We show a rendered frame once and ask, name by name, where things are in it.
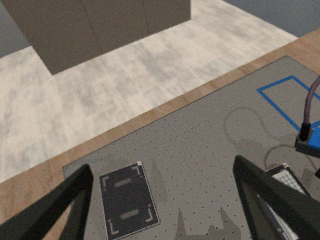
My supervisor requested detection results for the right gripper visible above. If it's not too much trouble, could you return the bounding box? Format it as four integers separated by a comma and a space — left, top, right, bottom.
307, 127, 320, 179

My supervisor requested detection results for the white well plate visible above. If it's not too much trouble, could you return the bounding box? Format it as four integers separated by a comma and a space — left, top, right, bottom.
267, 170, 305, 240

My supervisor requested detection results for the grey flat rectangular mat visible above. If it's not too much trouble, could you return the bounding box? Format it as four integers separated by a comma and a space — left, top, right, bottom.
62, 55, 320, 240

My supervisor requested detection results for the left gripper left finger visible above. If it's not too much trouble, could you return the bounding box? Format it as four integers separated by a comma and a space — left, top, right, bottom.
0, 164, 94, 240

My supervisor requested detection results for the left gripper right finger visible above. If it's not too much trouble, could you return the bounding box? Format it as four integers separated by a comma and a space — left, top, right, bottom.
233, 155, 320, 240

